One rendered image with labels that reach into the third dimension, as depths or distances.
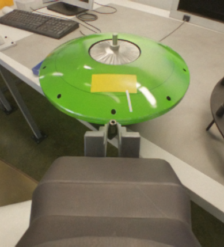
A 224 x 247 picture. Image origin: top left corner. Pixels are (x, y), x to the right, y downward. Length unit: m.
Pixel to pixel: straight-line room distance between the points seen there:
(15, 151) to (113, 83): 1.44
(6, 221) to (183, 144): 0.37
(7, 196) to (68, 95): 0.55
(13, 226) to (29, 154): 1.36
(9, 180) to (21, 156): 0.83
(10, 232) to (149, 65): 0.32
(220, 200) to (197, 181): 0.05
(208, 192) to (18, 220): 0.34
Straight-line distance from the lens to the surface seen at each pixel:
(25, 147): 1.65
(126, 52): 0.36
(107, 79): 0.30
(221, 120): 0.44
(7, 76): 1.22
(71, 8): 1.20
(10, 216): 0.26
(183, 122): 0.49
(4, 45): 0.90
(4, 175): 0.81
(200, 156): 0.45
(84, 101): 0.28
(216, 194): 0.42
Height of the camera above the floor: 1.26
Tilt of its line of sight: 51 degrees down
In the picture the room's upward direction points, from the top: 1 degrees clockwise
